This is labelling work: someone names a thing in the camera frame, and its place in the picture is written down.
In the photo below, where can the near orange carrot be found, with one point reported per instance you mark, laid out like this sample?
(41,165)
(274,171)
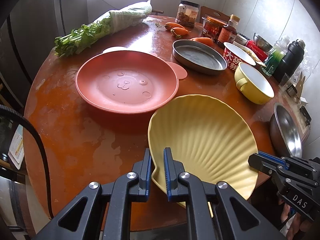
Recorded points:
(204,40)

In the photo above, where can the brown sauce bottle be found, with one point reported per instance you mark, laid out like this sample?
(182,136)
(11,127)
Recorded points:
(228,33)

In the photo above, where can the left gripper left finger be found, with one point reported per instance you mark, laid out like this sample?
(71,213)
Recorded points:
(102,211)

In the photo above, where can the red tissue pack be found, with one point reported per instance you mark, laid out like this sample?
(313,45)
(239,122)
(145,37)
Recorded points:
(259,52)

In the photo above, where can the celery bunch in bag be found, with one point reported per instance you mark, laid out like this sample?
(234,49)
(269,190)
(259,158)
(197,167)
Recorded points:
(108,23)

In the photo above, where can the yellow handled ceramic bowl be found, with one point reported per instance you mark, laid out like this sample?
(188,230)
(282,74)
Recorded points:
(252,84)

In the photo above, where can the steel bowl at table edge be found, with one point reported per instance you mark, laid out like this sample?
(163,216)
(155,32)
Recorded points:
(284,133)

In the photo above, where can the red jar orange lid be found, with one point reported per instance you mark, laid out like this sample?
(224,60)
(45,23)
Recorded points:
(212,27)

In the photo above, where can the person's hand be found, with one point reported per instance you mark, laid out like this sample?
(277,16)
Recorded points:
(294,225)

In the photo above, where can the red printed paper bowl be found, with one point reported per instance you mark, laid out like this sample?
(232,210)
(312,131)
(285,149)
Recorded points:
(233,55)

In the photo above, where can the yellow shell-shaped plate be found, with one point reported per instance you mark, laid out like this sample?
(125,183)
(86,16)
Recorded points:
(209,137)

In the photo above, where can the orange carrot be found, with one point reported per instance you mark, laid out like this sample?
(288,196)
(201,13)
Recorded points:
(169,25)
(204,40)
(179,32)

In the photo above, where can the wooden armchair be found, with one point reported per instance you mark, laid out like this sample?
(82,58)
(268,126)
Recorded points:
(157,12)

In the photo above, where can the round metal pan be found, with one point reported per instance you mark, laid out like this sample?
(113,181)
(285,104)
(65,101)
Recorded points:
(199,57)

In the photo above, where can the far orange carrot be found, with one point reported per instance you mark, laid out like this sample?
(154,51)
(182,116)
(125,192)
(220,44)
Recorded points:
(169,25)

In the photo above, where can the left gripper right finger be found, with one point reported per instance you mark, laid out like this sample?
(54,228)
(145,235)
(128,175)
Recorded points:
(214,211)

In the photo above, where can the steel bowl on tissue pack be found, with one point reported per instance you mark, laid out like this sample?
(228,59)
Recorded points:
(261,43)

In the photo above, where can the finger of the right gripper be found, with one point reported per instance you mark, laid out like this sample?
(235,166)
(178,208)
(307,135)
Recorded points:
(268,166)
(273,157)

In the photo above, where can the clear jar black lid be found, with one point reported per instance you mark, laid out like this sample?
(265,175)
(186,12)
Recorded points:
(187,13)

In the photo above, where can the green drink bottle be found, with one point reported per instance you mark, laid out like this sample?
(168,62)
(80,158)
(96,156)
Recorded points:
(278,51)

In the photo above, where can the middle orange carrot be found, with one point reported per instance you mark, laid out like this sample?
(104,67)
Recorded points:
(179,32)

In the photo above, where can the black thermos bottle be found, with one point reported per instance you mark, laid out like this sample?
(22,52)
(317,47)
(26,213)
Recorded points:
(290,62)

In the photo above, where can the white plate of stir-fry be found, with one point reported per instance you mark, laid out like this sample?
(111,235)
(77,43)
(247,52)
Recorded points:
(250,53)

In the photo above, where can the grey refrigerator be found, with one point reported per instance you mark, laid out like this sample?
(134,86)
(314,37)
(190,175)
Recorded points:
(27,37)

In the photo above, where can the pink bear-face plate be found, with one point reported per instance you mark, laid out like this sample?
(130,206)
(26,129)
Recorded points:
(128,82)

